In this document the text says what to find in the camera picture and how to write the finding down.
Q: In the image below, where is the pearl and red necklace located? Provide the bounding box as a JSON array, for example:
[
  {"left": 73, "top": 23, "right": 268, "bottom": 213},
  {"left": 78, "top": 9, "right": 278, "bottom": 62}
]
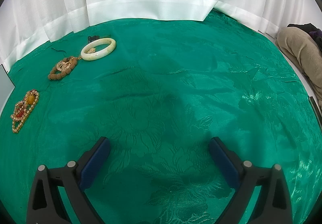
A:
[{"left": 10, "top": 89, "right": 40, "bottom": 134}]

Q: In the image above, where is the brown wooden bead bracelet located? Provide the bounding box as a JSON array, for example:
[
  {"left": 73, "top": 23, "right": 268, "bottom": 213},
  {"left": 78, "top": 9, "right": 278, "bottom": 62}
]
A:
[{"left": 47, "top": 55, "right": 83, "bottom": 81}]

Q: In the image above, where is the white jade bangle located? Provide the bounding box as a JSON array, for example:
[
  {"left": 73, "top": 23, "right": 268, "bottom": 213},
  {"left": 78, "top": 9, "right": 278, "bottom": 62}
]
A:
[{"left": 80, "top": 38, "right": 116, "bottom": 61}]

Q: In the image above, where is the green satin cloth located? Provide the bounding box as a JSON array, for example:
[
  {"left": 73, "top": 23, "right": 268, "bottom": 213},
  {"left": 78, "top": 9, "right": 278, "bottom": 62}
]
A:
[{"left": 1, "top": 11, "right": 321, "bottom": 223}]

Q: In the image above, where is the beige folded garment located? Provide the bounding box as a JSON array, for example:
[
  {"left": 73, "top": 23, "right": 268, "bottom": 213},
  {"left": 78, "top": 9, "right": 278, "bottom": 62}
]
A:
[{"left": 276, "top": 27, "right": 322, "bottom": 106}]

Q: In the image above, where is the dark purple garment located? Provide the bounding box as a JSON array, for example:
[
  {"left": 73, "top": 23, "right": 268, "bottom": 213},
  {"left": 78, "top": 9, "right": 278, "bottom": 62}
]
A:
[{"left": 287, "top": 23, "right": 322, "bottom": 50}]

